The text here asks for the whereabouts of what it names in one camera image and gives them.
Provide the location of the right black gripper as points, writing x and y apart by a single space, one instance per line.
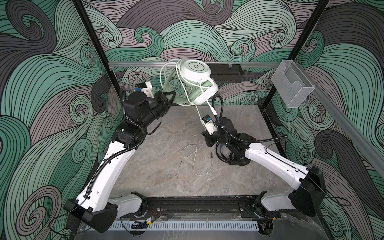
210 142

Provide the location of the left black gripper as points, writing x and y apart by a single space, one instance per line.
164 104

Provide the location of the black headphones with blue band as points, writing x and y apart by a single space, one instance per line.
235 157

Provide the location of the mint green headphones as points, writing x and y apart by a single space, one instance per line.
196 81

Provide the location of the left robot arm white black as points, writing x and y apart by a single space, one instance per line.
94 206

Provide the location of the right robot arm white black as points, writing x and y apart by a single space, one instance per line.
307 188

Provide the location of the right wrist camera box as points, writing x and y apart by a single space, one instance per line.
209 124

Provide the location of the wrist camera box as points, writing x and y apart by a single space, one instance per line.
146 88
209 124

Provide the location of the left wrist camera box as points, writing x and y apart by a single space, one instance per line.
146 88

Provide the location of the black perforated wall tray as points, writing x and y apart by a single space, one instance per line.
226 73

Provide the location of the aluminium horizontal rail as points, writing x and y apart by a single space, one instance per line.
152 64

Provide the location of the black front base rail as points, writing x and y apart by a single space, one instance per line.
248 206

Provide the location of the clear plastic wall bin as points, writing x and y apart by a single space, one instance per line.
292 83

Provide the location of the white slotted cable duct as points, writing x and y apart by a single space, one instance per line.
190 226

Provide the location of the black frame post left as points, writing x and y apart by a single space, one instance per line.
96 43

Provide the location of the black frame post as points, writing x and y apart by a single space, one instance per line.
96 43
310 25

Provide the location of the black frame post right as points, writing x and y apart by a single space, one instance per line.
310 25

